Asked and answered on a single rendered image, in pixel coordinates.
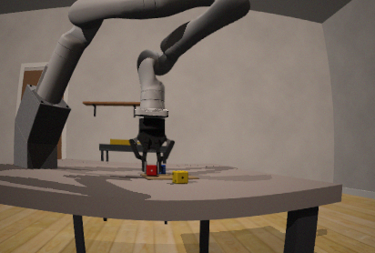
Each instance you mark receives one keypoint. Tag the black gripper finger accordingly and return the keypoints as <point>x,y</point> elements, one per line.
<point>170,144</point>
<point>143,158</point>

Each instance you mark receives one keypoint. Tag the blue die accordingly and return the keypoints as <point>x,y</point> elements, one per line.
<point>163,169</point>

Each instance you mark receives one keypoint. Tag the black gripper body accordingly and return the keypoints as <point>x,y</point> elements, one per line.
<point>151,128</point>

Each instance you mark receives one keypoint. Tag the yellow die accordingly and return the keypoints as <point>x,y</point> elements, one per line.
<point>180,177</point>

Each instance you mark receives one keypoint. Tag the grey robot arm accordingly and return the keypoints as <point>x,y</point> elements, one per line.
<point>82,13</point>

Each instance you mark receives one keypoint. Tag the tan square mat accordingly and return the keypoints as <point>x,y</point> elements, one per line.
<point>162,177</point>

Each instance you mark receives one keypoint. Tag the red die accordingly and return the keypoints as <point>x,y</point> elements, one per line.
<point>151,170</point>

